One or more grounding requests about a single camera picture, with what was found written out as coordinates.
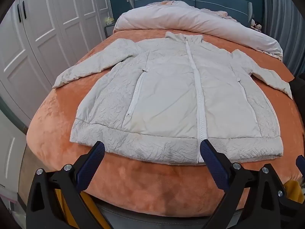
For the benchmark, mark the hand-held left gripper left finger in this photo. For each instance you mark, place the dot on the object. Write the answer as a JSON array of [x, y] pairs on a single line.
[[91, 162]]

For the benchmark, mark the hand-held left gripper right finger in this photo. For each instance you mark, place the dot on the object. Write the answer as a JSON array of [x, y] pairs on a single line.
[[213, 162]]

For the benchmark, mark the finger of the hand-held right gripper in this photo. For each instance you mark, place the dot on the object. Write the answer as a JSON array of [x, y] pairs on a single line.
[[300, 163]]

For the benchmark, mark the white zip-up jacket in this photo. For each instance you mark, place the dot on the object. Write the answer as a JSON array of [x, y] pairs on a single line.
[[171, 95]]

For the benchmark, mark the yellow cloth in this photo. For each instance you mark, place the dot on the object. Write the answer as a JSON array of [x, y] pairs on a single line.
[[294, 190]]

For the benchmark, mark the orange plush bed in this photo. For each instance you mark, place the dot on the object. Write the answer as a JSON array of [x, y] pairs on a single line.
[[59, 114]]

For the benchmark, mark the grey nightstand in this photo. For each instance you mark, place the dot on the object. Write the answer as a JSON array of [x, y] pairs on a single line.
[[109, 31]]

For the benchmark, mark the white panelled wardrobe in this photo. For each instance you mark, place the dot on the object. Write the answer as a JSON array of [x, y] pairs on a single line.
[[35, 40]]

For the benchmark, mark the yellow-green tissue box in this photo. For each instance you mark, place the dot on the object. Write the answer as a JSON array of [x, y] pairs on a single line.
[[109, 21]]

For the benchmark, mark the small plush toys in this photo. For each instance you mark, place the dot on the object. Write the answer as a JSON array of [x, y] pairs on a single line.
[[256, 25]]

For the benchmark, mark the pale pink duvet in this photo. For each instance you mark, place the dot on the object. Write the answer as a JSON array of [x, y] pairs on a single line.
[[190, 19]]

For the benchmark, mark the grey-blue curtain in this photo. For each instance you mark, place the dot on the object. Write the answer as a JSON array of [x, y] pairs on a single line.
[[283, 16]]

